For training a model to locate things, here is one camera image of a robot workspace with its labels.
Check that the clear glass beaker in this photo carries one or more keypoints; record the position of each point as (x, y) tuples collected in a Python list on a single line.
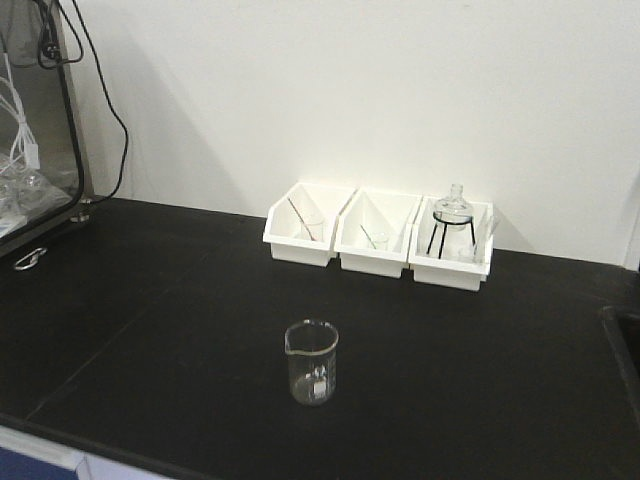
[(311, 347)]

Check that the small beaker in left bin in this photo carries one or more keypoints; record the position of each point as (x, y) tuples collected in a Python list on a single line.
[(317, 223)]

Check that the small beaker in bin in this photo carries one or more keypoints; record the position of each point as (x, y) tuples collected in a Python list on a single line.
[(379, 240), (317, 223)]

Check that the left white storage bin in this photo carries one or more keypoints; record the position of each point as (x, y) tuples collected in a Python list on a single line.
[(282, 228)]

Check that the white storage bin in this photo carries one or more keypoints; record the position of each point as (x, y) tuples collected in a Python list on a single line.
[(456, 268), (378, 211), (282, 228)]

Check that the stirring rod in middle bin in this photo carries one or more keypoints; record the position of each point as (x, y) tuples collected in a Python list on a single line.
[(368, 237)]

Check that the stirring rod in bin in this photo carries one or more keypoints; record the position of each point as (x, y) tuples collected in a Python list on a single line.
[(368, 237), (300, 216)]

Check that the middle white storage bin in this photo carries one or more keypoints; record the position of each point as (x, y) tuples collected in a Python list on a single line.
[(378, 211)]

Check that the stirring rod in left bin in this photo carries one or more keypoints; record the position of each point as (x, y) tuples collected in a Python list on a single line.
[(300, 216)]

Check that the small beaker in middle bin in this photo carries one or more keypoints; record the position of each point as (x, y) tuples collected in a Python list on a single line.
[(379, 240)]

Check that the right white storage bin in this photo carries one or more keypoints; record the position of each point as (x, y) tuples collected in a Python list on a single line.
[(456, 268)]

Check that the round glass flask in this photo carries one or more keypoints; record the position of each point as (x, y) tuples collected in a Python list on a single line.
[(453, 209)]

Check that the black tripod stand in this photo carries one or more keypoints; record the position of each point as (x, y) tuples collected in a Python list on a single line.
[(443, 234)]

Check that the glass tube in right bin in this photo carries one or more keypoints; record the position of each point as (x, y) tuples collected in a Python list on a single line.
[(488, 229)]

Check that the glass enclosure with black frame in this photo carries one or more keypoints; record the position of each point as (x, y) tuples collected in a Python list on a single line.
[(43, 172)]

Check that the metal latch handle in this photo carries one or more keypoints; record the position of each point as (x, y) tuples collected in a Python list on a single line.
[(30, 260)]

